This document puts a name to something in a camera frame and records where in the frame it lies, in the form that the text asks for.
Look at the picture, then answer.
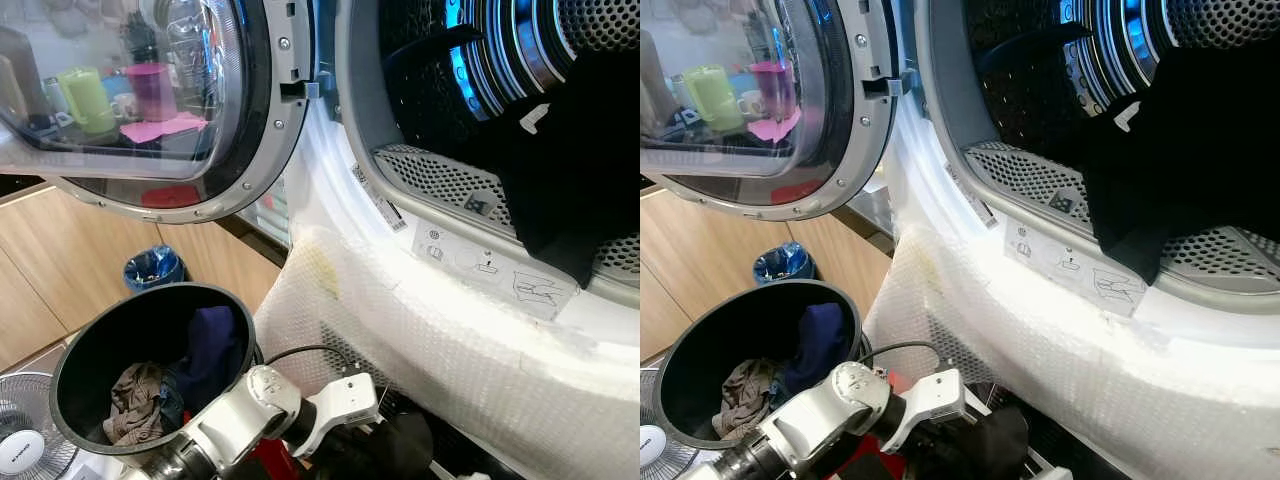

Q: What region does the white electric fan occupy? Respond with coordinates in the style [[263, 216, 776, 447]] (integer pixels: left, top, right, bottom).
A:
[[640, 368, 673, 480], [0, 372, 82, 480]]

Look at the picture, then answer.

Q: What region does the black round laundry basket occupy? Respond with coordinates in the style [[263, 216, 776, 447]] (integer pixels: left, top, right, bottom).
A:
[[50, 282, 264, 457], [654, 279, 864, 452]]

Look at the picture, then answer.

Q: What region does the brown crumpled garment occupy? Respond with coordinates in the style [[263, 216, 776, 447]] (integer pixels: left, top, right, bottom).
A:
[[103, 361, 168, 447], [712, 357, 793, 442]]

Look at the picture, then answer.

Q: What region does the green plastic pitcher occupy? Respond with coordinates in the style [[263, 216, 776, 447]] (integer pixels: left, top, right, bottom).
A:
[[679, 64, 747, 134], [56, 66, 117, 135]]

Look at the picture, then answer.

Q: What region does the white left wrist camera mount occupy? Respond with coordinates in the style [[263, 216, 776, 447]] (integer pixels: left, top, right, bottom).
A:
[[294, 372, 384, 458], [880, 367, 968, 453]]

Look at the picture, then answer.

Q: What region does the blue waste bin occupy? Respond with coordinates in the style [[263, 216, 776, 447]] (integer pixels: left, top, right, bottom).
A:
[[123, 245, 189, 294], [752, 241, 817, 287]]

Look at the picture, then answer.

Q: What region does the black garment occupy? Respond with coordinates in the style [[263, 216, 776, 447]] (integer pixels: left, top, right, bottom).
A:
[[384, 25, 641, 289], [975, 24, 1280, 288]]

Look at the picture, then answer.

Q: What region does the round glass washer door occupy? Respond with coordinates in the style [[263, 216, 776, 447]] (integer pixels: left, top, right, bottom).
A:
[[0, 0, 319, 224], [640, 0, 907, 222]]

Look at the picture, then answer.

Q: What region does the white instruction sticker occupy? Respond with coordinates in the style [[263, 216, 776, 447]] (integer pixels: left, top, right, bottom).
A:
[[411, 217, 582, 322], [1004, 214, 1148, 320]]

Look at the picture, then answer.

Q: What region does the dark blue garment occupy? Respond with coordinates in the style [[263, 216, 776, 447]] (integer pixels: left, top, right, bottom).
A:
[[163, 305, 247, 419], [779, 302, 852, 397]]

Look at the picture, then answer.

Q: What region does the white front-load washing machine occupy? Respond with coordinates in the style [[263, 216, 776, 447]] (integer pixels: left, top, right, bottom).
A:
[[253, 0, 641, 480], [862, 0, 1280, 480]]

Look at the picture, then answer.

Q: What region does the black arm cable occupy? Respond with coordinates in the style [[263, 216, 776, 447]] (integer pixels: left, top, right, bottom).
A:
[[857, 340, 948, 374], [262, 344, 363, 378]]

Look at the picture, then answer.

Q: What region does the wooden cabinet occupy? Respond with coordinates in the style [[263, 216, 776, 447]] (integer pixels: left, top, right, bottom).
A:
[[0, 183, 283, 373], [640, 183, 898, 367]]

